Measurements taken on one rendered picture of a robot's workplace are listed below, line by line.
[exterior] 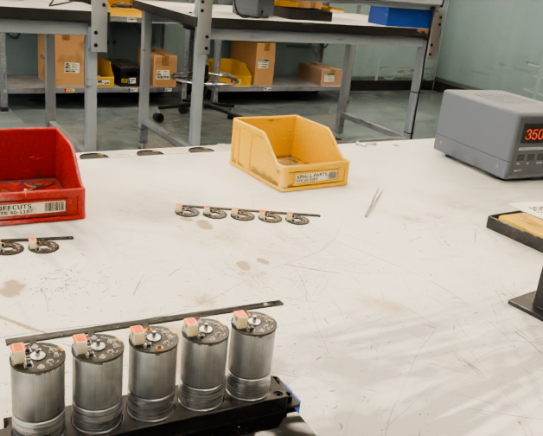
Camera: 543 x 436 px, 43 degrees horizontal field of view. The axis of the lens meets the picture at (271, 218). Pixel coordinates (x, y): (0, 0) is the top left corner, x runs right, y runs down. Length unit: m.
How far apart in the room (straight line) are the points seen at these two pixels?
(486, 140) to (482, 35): 5.47
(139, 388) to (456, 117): 0.75
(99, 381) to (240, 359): 0.08
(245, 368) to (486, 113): 0.67
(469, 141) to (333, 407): 0.64
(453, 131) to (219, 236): 0.48
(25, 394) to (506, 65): 6.02
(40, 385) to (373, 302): 0.30
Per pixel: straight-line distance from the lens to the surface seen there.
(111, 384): 0.35
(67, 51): 4.52
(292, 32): 3.23
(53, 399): 0.35
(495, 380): 0.49
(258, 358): 0.37
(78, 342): 0.34
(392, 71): 6.42
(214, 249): 0.62
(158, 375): 0.35
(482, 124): 0.98
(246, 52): 5.17
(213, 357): 0.36
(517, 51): 6.19
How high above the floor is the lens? 1.00
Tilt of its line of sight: 20 degrees down
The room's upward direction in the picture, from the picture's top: 6 degrees clockwise
